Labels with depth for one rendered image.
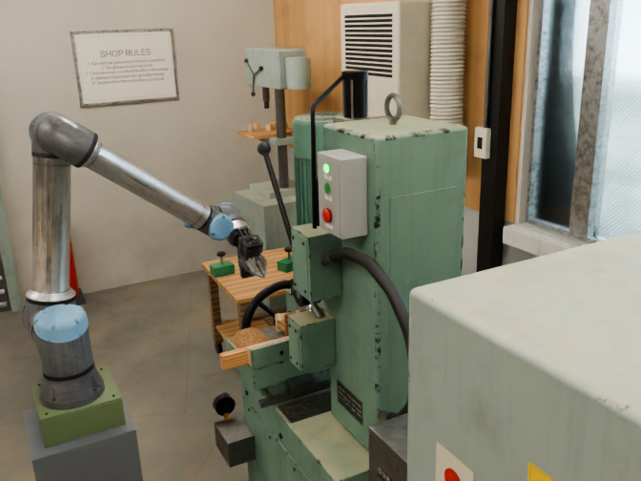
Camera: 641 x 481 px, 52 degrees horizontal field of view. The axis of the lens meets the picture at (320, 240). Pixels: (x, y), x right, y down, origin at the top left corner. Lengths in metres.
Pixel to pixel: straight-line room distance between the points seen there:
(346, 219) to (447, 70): 1.82
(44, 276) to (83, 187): 2.43
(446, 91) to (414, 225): 1.74
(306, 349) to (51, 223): 0.99
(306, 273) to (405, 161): 0.33
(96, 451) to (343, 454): 0.90
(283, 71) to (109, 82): 1.25
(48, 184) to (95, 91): 2.42
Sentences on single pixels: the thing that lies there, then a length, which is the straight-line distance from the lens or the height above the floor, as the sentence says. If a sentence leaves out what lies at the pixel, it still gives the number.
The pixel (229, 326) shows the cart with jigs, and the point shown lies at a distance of 3.62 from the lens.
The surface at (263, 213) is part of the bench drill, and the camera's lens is 3.91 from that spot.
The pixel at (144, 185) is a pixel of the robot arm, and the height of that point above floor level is 1.26.
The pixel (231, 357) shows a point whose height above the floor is 0.93.
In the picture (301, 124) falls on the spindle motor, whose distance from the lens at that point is 1.59.
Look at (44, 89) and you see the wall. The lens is 4.52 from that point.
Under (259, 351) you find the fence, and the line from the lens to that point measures 1.69.
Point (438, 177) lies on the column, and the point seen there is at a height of 1.42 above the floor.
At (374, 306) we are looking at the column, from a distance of 1.36.
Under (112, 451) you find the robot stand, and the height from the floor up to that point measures 0.50.
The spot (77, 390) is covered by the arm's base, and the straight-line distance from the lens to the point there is 2.17.
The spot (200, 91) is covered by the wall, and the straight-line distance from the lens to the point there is 4.73.
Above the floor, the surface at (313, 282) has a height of 1.20.
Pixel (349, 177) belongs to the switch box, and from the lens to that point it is 1.27.
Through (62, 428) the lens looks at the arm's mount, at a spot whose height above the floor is 0.60.
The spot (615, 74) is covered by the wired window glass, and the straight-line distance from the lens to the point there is 2.71.
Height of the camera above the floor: 1.73
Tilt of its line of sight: 18 degrees down
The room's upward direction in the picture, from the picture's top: 2 degrees counter-clockwise
